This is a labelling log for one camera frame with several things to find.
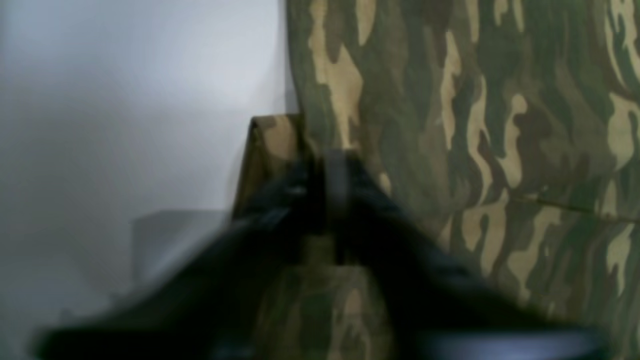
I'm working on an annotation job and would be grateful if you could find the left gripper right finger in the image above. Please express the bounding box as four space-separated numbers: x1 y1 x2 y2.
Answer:
333 150 606 360

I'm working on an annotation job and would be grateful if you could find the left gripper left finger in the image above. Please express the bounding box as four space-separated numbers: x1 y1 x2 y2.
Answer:
35 161 325 360

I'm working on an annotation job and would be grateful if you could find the camouflage t-shirt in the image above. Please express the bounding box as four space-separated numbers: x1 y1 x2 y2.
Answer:
234 0 640 360

